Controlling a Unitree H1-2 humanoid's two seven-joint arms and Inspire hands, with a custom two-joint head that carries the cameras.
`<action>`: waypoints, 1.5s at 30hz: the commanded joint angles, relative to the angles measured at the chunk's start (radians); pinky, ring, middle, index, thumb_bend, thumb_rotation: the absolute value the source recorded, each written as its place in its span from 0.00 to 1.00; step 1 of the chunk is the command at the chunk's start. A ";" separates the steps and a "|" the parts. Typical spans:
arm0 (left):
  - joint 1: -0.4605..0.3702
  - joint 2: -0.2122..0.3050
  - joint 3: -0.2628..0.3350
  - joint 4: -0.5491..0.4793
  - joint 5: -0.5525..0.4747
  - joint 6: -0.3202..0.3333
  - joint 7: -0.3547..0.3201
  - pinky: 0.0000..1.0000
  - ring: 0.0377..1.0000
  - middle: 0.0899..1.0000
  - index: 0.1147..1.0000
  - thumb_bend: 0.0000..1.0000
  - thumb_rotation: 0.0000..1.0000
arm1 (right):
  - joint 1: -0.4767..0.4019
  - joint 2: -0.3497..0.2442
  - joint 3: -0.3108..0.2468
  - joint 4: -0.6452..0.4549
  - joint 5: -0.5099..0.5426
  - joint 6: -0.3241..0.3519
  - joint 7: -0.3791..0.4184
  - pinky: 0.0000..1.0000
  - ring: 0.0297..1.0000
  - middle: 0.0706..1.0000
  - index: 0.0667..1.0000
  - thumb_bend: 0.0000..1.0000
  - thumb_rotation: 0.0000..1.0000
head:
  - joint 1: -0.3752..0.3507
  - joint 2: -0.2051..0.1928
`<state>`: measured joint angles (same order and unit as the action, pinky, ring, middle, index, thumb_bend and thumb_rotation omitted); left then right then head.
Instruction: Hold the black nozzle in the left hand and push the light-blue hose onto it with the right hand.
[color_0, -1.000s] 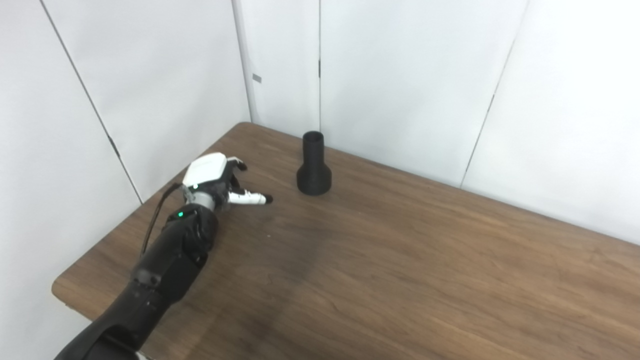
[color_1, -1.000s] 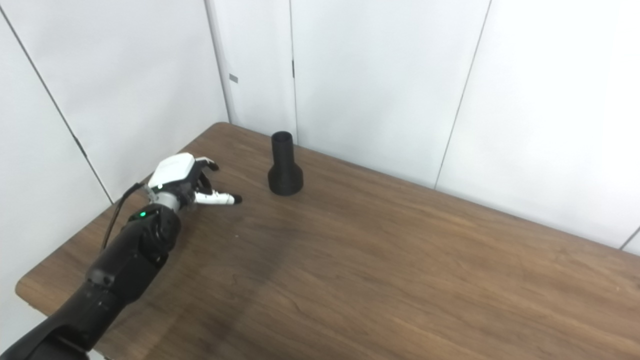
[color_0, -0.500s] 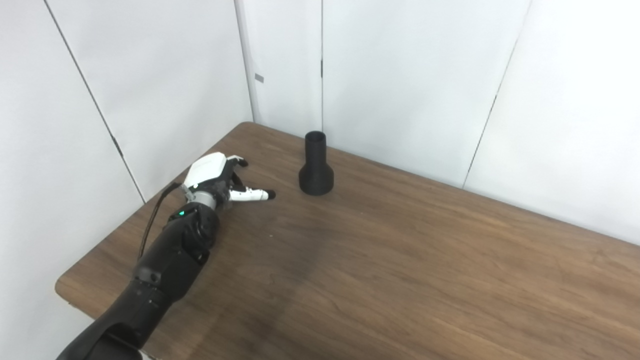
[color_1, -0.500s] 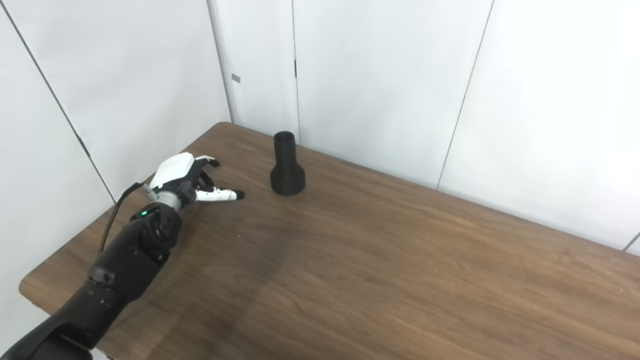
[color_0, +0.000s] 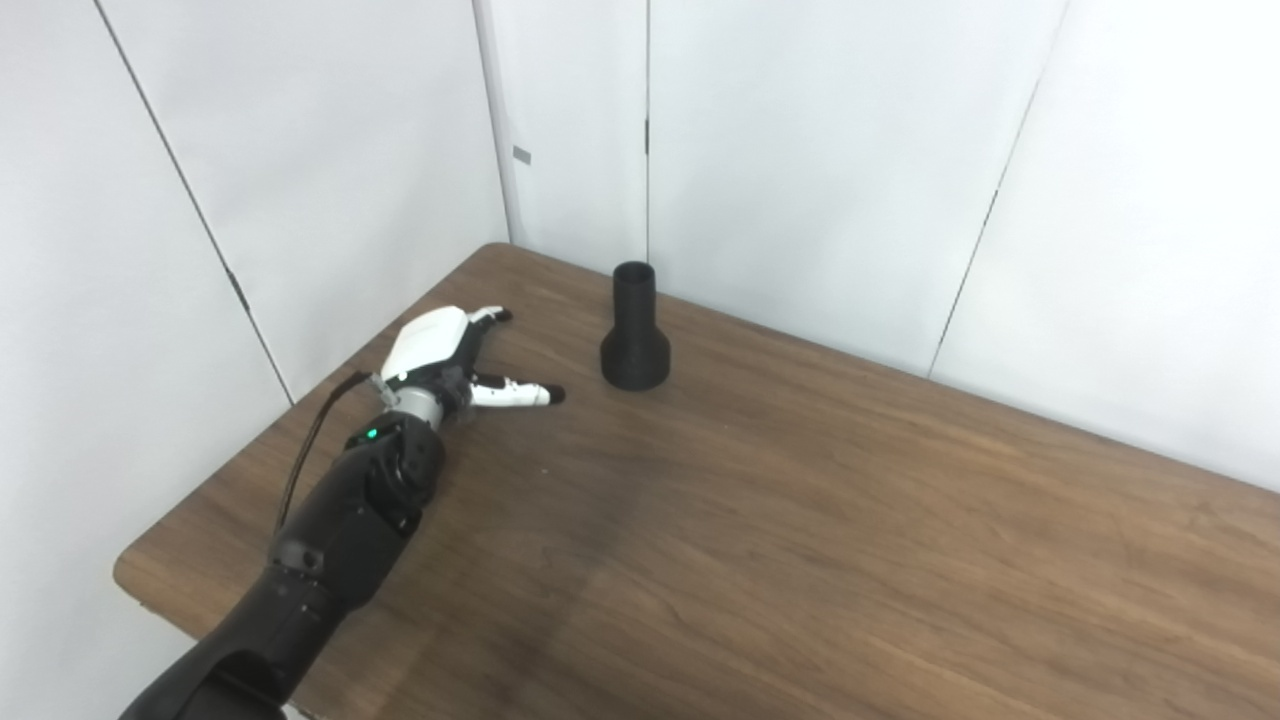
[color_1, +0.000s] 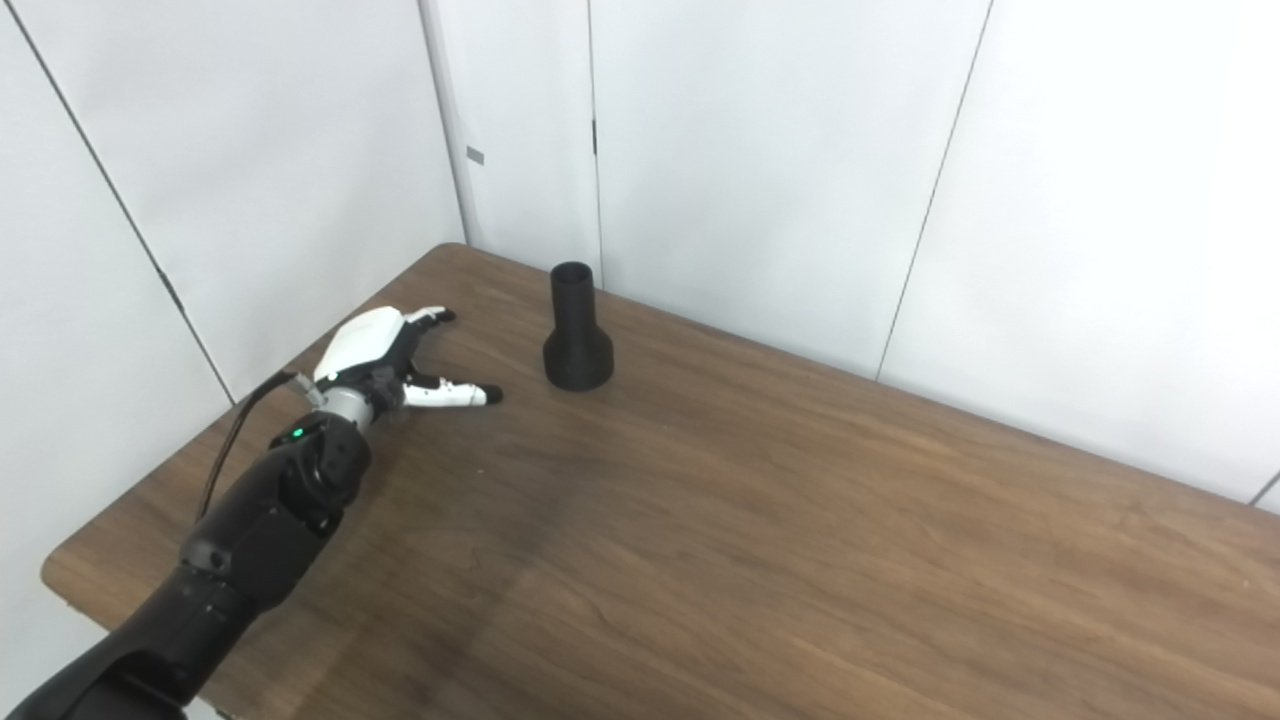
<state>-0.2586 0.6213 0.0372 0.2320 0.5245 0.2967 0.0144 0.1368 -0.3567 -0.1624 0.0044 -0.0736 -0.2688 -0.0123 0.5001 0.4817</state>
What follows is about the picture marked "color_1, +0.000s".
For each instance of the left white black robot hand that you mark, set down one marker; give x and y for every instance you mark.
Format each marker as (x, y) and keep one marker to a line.
(360, 345)

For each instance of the black flared nozzle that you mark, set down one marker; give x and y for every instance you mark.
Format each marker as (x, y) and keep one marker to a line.
(578, 350)

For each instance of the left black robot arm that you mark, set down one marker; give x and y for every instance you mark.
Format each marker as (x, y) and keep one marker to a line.
(250, 540)

